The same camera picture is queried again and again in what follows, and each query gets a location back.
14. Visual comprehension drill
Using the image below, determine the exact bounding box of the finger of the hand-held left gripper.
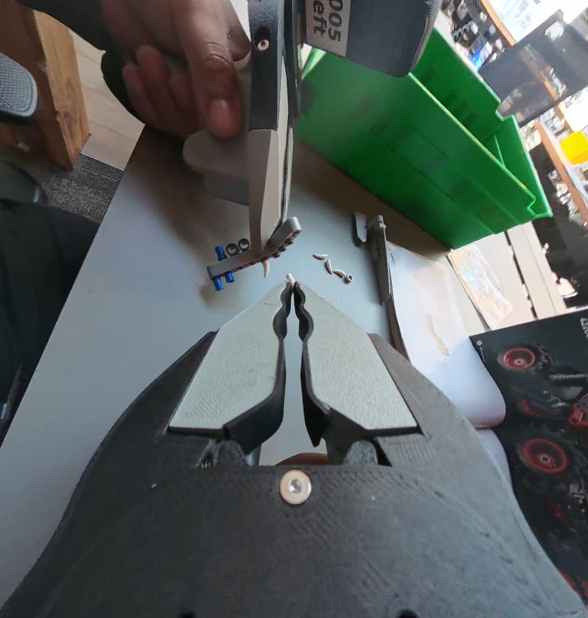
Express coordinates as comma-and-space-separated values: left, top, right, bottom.
247, 128, 282, 258
277, 76, 295, 229

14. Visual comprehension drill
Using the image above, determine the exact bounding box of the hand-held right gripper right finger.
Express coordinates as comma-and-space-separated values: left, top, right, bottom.
295, 284, 418, 460

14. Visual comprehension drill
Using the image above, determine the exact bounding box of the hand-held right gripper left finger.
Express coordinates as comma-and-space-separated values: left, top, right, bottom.
168, 281, 293, 453

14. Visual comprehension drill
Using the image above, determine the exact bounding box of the grey bent lego beam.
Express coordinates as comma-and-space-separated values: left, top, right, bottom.
206, 217, 303, 292

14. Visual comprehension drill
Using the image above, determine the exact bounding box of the person's left forearm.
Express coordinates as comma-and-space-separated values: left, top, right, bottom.
19, 0, 112, 49

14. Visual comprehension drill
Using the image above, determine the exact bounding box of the open lego instruction booklet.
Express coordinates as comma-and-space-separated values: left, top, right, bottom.
385, 241, 513, 484

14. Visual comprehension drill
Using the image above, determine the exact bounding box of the long grey lego panel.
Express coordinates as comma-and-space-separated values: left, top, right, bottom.
354, 211, 411, 361

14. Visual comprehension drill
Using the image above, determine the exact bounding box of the person's left hand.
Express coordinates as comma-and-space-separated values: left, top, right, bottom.
102, 0, 252, 142

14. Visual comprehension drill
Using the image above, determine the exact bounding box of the green plastic bin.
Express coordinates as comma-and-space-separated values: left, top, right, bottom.
294, 26, 554, 250

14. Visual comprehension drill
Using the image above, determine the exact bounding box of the clear plastic bag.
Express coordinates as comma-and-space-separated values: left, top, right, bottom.
447, 243, 515, 330

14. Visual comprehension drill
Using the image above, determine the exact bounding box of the yellow storage bin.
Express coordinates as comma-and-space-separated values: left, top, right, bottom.
558, 129, 588, 166

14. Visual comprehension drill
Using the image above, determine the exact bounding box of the wooden post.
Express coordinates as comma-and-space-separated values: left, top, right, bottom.
0, 0, 90, 171

